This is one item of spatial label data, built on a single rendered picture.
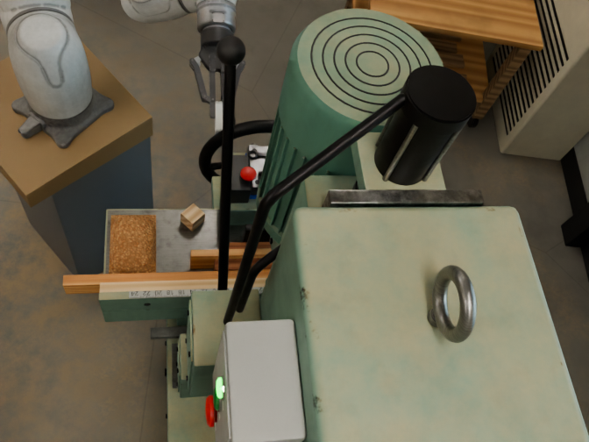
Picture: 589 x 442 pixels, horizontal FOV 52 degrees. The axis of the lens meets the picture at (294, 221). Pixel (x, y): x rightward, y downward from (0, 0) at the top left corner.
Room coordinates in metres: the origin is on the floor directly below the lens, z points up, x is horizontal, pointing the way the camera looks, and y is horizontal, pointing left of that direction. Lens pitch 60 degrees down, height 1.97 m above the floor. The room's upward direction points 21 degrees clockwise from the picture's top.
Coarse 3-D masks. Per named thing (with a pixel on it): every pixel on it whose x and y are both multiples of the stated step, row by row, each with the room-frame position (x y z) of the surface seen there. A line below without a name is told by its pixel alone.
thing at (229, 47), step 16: (224, 48) 0.49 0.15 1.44; (240, 48) 0.50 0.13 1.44; (224, 64) 0.49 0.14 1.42; (224, 80) 0.48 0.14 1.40; (224, 96) 0.47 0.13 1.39; (224, 112) 0.46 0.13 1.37; (224, 128) 0.45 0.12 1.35; (224, 144) 0.44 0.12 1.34; (224, 160) 0.43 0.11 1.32; (224, 176) 0.42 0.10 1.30; (224, 192) 0.40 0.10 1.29; (224, 208) 0.39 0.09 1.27; (224, 224) 0.38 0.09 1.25; (224, 240) 0.37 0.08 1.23; (224, 256) 0.35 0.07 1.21; (224, 272) 0.34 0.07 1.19; (224, 288) 0.33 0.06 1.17
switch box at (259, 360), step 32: (288, 320) 0.19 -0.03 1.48; (224, 352) 0.15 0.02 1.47; (256, 352) 0.16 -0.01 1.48; (288, 352) 0.17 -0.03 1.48; (224, 384) 0.13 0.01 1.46; (256, 384) 0.13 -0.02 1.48; (288, 384) 0.14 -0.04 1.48; (224, 416) 0.11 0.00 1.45; (256, 416) 0.11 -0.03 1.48; (288, 416) 0.12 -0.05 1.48
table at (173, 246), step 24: (216, 192) 0.64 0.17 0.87; (168, 216) 0.53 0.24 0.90; (216, 216) 0.57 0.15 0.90; (168, 240) 0.49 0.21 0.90; (192, 240) 0.50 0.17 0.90; (216, 240) 0.52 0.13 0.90; (240, 240) 0.54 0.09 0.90; (168, 264) 0.44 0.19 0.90; (120, 312) 0.32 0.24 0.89; (144, 312) 0.34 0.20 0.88; (168, 312) 0.36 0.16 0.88
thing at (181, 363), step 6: (180, 336) 0.27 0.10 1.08; (186, 336) 0.27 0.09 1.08; (180, 342) 0.26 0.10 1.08; (180, 348) 0.25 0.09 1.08; (186, 348) 0.25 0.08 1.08; (180, 354) 0.24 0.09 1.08; (186, 354) 0.24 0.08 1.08; (180, 360) 0.23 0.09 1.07; (186, 360) 0.23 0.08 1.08; (180, 366) 0.23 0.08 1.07; (186, 366) 0.23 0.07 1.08; (180, 372) 0.22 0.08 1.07; (186, 372) 0.22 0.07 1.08; (180, 378) 0.21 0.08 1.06; (180, 384) 0.21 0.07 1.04; (186, 384) 0.21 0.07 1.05; (180, 390) 0.21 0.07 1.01; (186, 390) 0.21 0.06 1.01; (180, 396) 0.21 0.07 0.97; (186, 396) 0.21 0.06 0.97; (192, 396) 0.21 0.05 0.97; (198, 396) 0.22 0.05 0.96
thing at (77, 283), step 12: (72, 276) 0.34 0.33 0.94; (84, 276) 0.35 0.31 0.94; (96, 276) 0.35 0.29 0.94; (108, 276) 0.36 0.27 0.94; (120, 276) 0.37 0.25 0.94; (132, 276) 0.38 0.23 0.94; (144, 276) 0.39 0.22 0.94; (156, 276) 0.39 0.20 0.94; (168, 276) 0.40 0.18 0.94; (180, 276) 0.41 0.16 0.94; (192, 276) 0.42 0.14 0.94; (204, 276) 0.43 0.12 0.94; (216, 276) 0.43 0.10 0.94; (228, 276) 0.44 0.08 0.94; (72, 288) 0.32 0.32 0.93; (84, 288) 0.33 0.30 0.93; (96, 288) 0.34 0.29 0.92
